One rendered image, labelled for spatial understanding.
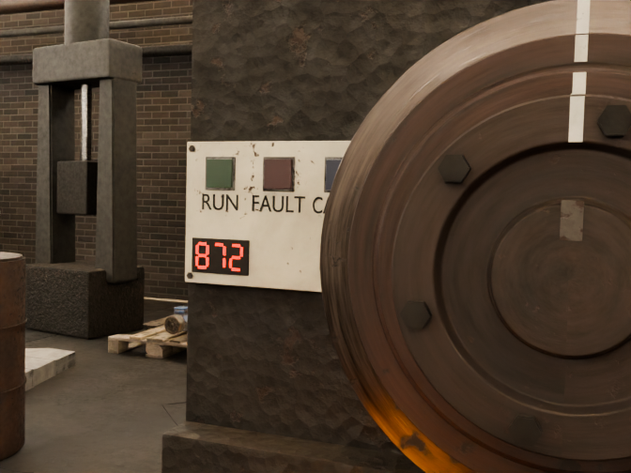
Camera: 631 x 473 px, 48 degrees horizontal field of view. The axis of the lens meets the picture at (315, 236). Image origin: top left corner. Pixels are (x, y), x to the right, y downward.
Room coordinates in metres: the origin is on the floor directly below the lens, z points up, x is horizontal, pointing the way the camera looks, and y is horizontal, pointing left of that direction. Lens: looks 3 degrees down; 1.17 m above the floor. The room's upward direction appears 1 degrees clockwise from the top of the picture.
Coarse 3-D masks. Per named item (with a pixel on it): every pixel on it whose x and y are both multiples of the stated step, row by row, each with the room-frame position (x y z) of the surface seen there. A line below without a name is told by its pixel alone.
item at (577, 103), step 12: (588, 0) 0.61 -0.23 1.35; (588, 12) 0.61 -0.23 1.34; (588, 24) 0.61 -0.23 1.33; (576, 36) 0.60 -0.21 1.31; (576, 48) 0.60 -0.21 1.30; (576, 60) 0.60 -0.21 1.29; (576, 72) 0.58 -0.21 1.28; (576, 84) 0.58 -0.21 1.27; (576, 108) 0.54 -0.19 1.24; (576, 120) 0.54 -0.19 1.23; (576, 132) 0.54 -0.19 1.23
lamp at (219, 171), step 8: (208, 160) 0.89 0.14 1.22; (216, 160) 0.89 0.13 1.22; (224, 160) 0.88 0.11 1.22; (232, 160) 0.88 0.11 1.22; (208, 168) 0.89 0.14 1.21; (216, 168) 0.89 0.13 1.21; (224, 168) 0.88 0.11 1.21; (232, 168) 0.88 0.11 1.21; (208, 176) 0.89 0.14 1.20; (216, 176) 0.89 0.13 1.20; (224, 176) 0.88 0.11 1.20; (232, 176) 0.88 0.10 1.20; (208, 184) 0.89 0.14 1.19; (216, 184) 0.89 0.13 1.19; (224, 184) 0.88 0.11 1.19; (232, 184) 0.88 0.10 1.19
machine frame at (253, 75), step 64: (192, 0) 0.93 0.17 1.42; (256, 0) 0.90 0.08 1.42; (320, 0) 0.86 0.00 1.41; (384, 0) 0.84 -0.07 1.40; (448, 0) 0.81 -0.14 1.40; (512, 0) 0.78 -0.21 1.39; (192, 64) 0.93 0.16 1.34; (256, 64) 0.89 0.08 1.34; (320, 64) 0.86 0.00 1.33; (384, 64) 0.84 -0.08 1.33; (192, 128) 0.93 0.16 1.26; (256, 128) 0.89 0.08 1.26; (320, 128) 0.86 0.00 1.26; (192, 320) 0.93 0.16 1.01; (256, 320) 0.89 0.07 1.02; (320, 320) 0.86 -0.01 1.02; (192, 384) 0.92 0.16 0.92; (256, 384) 0.89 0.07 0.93; (320, 384) 0.86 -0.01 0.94; (192, 448) 0.86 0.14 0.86; (256, 448) 0.83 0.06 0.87; (320, 448) 0.84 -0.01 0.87; (384, 448) 0.83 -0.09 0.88
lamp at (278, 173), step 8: (272, 160) 0.86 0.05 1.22; (280, 160) 0.86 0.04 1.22; (288, 160) 0.85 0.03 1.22; (272, 168) 0.86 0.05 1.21; (280, 168) 0.85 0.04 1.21; (288, 168) 0.85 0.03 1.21; (264, 176) 0.86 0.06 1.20; (272, 176) 0.86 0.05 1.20; (280, 176) 0.85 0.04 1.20; (288, 176) 0.85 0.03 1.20; (264, 184) 0.86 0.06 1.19; (272, 184) 0.86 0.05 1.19; (280, 184) 0.85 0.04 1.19; (288, 184) 0.85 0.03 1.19
